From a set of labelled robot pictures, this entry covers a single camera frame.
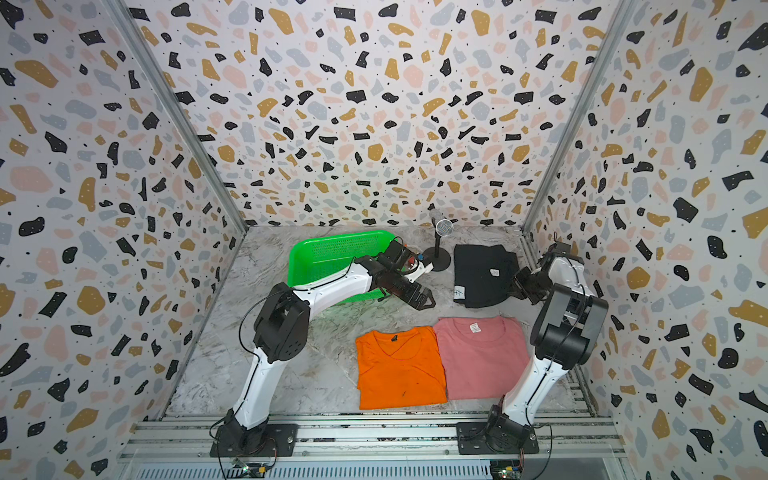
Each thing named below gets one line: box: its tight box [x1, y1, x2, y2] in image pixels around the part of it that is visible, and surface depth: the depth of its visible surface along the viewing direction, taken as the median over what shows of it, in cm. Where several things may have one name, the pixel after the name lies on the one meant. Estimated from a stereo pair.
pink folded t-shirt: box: [433, 315, 530, 400], surface depth 91 cm
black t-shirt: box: [453, 244, 519, 308], surface depth 112 cm
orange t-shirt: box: [356, 326, 448, 410], surface depth 86 cm
